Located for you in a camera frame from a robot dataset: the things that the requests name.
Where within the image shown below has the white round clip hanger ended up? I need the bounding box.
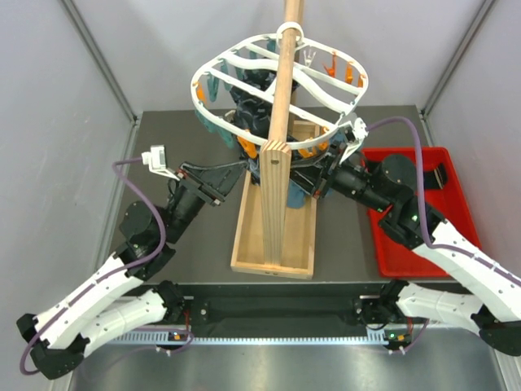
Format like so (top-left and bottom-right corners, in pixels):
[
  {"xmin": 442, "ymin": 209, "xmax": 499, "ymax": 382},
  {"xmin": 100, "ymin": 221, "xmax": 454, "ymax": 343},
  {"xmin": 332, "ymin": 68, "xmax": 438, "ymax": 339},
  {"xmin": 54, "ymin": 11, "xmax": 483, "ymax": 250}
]
[{"xmin": 190, "ymin": 21, "xmax": 369, "ymax": 150}]

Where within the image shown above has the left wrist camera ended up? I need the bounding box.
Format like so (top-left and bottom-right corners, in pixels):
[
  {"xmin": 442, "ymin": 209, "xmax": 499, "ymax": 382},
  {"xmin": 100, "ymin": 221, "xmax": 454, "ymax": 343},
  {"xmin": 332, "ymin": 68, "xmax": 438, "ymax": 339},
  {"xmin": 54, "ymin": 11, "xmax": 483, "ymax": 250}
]
[{"xmin": 141, "ymin": 145, "xmax": 169, "ymax": 177}]

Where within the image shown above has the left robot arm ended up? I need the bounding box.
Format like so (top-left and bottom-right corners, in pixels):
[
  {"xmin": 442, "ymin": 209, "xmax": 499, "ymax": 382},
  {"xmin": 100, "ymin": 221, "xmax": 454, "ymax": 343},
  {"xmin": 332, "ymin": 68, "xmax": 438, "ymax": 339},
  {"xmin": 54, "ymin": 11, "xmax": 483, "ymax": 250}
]
[{"xmin": 16, "ymin": 156, "xmax": 247, "ymax": 380}]

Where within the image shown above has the wooden hanger stand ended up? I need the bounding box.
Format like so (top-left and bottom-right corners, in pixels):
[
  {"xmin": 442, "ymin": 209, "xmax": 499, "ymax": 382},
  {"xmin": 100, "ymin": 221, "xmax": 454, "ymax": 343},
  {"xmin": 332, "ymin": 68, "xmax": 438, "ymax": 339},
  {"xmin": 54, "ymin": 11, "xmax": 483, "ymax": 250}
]
[{"xmin": 230, "ymin": 1, "xmax": 317, "ymax": 279}]

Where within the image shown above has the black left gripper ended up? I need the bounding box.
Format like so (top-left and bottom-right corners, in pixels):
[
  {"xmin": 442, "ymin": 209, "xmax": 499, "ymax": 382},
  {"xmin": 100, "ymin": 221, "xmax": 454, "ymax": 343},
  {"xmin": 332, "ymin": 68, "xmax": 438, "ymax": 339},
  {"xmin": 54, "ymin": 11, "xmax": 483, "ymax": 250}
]
[{"xmin": 164, "ymin": 160, "xmax": 252, "ymax": 244}]

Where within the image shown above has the black sock in tray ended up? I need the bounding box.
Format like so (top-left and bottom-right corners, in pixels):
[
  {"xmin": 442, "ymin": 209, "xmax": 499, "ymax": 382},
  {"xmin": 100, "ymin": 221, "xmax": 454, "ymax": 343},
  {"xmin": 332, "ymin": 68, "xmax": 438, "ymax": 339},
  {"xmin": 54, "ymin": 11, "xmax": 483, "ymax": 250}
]
[{"xmin": 423, "ymin": 163, "xmax": 449, "ymax": 191}]

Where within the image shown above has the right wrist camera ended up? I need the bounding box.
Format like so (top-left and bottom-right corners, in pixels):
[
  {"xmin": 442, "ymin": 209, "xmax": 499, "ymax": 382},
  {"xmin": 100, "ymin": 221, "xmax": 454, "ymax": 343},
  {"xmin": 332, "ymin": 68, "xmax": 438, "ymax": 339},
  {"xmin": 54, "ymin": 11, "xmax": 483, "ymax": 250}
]
[{"xmin": 340, "ymin": 117, "xmax": 368, "ymax": 165}]

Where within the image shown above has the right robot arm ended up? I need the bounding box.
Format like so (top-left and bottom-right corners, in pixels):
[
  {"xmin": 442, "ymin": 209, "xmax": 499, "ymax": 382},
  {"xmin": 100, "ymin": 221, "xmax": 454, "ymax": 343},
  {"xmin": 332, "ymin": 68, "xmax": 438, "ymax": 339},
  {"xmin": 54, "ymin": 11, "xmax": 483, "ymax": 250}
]
[{"xmin": 290, "ymin": 144, "xmax": 520, "ymax": 357}]

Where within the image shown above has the red plastic tray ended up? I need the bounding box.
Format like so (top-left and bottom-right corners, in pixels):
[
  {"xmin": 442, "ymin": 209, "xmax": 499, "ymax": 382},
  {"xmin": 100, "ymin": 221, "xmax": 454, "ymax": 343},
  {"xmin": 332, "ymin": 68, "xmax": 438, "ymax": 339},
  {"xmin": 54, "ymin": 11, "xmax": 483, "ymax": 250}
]
[{"xmin": 361, "ymin": 146, "xmax": 483, "ymax": 279}]

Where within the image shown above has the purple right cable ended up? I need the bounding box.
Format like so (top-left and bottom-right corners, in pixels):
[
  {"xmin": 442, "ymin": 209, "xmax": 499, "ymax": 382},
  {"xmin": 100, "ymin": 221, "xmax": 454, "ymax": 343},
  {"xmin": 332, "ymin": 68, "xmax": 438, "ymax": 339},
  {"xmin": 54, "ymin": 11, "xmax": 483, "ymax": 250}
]
[{"xmin": 367, "ymin": 116, "xmax": 521, "ymax": 286}]

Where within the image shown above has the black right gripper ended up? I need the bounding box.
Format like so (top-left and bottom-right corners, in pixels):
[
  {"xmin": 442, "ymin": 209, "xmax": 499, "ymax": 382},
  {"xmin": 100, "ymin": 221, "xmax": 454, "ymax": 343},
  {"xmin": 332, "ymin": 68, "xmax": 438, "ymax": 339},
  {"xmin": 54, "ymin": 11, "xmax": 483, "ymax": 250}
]
[{"xmin": 280, "ymin": 141, "xmax": 391, "ymax": 214}]

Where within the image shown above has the black patterned sock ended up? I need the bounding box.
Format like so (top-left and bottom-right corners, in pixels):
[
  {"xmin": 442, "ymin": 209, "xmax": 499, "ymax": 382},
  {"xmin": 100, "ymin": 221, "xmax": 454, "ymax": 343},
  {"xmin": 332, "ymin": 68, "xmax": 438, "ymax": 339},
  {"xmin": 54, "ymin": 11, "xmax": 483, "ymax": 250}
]
[{"xmin": 230, "ymin": 70, "xmax": 277, "ymax": 138}]

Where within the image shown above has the blue ribbed sock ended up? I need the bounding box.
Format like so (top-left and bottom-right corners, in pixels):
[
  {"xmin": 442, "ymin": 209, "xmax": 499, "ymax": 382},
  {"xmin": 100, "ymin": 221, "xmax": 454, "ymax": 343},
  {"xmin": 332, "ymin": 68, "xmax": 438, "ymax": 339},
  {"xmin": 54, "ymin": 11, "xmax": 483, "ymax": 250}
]
[{"xmin": 241, "ymin": 145, "xmax": 307, "ymax": 209}]

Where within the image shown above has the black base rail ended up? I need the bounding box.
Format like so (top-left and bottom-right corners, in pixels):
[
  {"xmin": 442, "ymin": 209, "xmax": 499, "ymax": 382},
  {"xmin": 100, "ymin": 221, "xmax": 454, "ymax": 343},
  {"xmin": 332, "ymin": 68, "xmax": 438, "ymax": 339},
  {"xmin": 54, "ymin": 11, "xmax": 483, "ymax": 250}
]
[{"xmin": 181, "ymin": 282, "xmax": 405, "ymax": 338}]

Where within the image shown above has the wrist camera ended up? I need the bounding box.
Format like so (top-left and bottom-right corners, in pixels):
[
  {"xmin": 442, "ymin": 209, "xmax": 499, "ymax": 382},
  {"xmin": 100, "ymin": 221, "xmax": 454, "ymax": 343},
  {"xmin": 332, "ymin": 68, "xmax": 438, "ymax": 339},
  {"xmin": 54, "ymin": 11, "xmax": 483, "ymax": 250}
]
[
  {"xmin": 141, "ymin": 145, "xmax": 169, "ymax": 177},
  {"xmin": 340, "ymin": 117, "xmax": 368, "ymax": 165}
]

